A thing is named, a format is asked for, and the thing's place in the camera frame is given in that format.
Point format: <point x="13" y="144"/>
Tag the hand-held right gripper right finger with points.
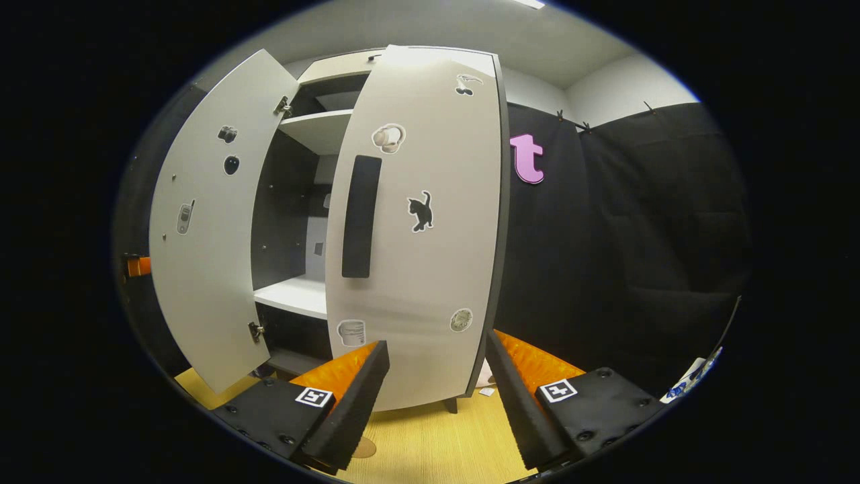
<point x="517" y="410"/>

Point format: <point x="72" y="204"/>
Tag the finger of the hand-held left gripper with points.
<point x="140" y="267"/>

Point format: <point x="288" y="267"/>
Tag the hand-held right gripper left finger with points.
<point x="356" y="410"/>

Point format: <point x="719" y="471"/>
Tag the white door with camera sticker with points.
<point x="201" y="282"/>

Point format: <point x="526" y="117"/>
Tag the white door with headphones sticker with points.
<point x="430" y="282"/>

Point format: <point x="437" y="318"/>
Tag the white and grey cabinet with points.
<point x="295" y="296"/>

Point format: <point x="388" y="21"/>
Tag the white tray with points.
<point x="689" y="376"/>

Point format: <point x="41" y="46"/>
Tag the black backdrop cloth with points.
<point x="605" y="235"/>

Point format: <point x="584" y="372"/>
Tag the white cabinet drawer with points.
<point x="329" y="68"/>

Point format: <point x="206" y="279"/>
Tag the ceiling light panel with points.
<point x="531" y="3"/>

